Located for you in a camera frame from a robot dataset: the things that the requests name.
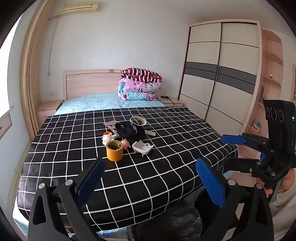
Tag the white sliding door wardrobe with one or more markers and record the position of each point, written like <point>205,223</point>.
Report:
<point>217,76</point>

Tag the pink pig toy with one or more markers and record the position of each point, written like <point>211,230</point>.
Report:
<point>126,144</point>

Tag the person's right hand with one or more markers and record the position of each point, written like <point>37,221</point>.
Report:
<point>288,180</point>

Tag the wooden bed headboard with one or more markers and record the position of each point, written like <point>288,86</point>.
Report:
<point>87,83</point>

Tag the black trash bag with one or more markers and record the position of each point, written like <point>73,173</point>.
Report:
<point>171,222</point>

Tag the red striped folded quilt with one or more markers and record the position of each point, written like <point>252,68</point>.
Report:
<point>138,74</point>

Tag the beige rectangular card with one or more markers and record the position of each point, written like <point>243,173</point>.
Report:
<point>150,133</point>

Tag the white air conditioner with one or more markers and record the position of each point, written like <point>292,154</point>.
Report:
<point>79,8</point>

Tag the light blue bedsheet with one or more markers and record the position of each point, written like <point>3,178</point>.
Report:
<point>97,102</point>

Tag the stack of books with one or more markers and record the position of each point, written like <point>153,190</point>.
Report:
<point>256,126</point>

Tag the orange bottle cap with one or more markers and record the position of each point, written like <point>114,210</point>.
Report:
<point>106,133</point>

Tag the red and silver foil packet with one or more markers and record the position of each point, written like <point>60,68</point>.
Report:
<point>110,125</point>

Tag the beige squeezed tube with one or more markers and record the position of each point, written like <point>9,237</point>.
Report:
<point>115,136</point>

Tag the pink folded quilt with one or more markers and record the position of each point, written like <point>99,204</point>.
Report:
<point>141,85</point>

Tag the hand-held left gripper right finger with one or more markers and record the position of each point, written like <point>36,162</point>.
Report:
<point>210,183</point>

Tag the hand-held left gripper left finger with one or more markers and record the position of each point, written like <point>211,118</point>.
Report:
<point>91,178</point>

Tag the white duck toy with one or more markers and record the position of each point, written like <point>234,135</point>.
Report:
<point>106,139</point>

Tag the yellow tape roll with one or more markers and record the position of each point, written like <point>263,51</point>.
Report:
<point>114,151</point>

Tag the wooden nightstand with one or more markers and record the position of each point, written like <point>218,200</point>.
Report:
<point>172,102</point>
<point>47,110</point>

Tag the black checkered cloth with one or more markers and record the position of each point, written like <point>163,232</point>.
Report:
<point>161,157</point>

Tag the wooden door frame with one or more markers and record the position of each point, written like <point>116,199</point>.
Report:
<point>29,81</point>

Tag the blue folded quilt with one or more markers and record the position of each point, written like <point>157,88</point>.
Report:
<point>134,96</point>

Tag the white plastic bracket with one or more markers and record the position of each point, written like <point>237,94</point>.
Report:
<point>143,147</point>

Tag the white tape roll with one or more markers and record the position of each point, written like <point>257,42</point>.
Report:
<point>138,121</point>

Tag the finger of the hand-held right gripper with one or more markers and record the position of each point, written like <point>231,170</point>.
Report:
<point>231,139</point>
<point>240,165</point>

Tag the wooden corner shelf unit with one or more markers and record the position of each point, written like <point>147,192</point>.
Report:
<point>271,58</point>

